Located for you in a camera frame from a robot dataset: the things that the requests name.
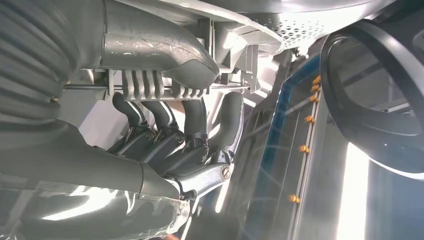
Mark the black ring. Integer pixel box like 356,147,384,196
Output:
319,18,424,181

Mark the blue edged metal panel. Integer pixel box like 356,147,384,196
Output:
238,54,324,240

